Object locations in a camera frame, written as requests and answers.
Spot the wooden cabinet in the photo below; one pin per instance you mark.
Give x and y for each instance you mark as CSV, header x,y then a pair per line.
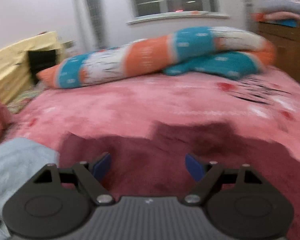
x,y
285,45

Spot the light blue padded jacket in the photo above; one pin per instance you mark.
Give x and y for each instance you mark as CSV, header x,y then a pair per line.
x,y
15,165

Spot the folded grey blanket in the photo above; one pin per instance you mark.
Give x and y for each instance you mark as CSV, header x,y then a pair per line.
x,y
285,5

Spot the folded pink blanket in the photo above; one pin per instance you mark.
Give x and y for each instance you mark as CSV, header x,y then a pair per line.
x,y
275,17

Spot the yellow star-print cloth cover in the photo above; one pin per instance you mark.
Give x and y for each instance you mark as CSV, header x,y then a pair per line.
x,y
7,65

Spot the black cushion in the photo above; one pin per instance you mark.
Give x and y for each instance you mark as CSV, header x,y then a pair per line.
x,y
42,62

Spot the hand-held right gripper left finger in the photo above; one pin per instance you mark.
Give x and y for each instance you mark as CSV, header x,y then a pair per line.
x,y
102,167

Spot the maroon down jacket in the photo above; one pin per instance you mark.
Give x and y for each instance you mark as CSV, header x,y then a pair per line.
x,y
152,160

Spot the grey patterned curtain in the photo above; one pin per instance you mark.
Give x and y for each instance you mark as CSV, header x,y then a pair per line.
x,y
245,0
90,10

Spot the rolled teal orange printed blanket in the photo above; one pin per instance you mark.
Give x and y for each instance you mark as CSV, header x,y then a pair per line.
x,y
145,52

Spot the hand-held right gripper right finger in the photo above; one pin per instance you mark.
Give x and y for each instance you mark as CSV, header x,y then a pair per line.
x,y
193,167

